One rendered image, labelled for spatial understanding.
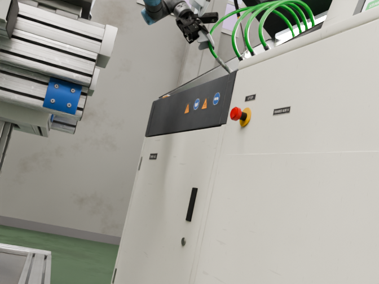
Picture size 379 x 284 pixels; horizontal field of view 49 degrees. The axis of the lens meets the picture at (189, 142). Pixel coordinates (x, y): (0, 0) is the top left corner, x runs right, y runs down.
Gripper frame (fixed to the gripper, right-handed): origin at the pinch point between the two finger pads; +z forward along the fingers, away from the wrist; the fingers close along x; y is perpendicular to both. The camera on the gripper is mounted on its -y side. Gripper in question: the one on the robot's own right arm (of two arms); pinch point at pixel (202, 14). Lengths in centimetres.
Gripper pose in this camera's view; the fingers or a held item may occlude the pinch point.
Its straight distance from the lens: 154.3
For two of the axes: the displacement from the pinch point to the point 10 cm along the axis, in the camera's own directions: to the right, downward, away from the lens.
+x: 4.3, -0.4, -9.0
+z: -2.1, 9.7, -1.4
